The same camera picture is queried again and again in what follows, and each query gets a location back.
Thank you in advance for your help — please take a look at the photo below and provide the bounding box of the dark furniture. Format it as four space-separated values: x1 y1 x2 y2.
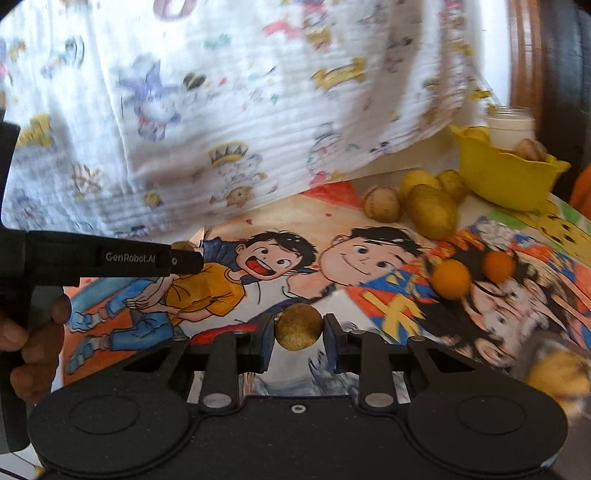
536 0 591 167

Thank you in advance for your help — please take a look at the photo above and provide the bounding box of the yellow speckled fruit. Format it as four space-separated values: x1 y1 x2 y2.
524 348 587 402

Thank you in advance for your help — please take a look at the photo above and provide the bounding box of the brown walnut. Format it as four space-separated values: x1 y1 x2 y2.
364 185 402 222

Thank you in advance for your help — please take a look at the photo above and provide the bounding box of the two boys drawing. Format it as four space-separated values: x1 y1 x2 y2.
62 181 439 384

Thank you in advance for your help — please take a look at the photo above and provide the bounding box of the small orange fruit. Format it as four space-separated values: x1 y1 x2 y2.
431 259 472 300
481 251 515 283

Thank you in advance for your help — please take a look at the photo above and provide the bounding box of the round brown speckled fruit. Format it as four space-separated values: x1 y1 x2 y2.
276 303 322 352

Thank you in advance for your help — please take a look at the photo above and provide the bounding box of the brown fruit in bowl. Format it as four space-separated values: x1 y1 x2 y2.
515 138 550 162

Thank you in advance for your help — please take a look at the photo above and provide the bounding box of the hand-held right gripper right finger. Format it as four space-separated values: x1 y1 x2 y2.
323 314 468 413

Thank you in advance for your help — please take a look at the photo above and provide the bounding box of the yellow smiley drawing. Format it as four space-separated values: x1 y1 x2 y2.
489 194 591 259

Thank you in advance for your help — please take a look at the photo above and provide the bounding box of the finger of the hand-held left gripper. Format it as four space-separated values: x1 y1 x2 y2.
168 244 205 278

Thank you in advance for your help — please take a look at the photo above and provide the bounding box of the large yellow lemon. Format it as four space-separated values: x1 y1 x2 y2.
404 184 459 232

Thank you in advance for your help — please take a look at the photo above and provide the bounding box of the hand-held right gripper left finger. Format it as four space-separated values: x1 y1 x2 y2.
122 315 276 413

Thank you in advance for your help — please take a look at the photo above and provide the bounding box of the yellow plastic bowl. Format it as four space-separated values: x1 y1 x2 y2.
450 124 572 210

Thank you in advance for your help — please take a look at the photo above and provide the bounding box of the white cartoon printed blanket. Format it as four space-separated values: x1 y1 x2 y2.
0 0 497 241

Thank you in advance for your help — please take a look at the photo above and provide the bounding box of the person's left hand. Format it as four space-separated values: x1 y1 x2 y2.
0 295 72 405

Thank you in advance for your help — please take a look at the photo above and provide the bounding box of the white jar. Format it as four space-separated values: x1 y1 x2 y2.
487 105 536 151

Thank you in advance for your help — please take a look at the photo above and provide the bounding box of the colourful anime drawing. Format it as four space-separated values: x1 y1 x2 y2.
240 217 591 398

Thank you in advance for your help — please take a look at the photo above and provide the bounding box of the wooden frame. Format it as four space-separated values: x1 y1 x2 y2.
505 0 546 109

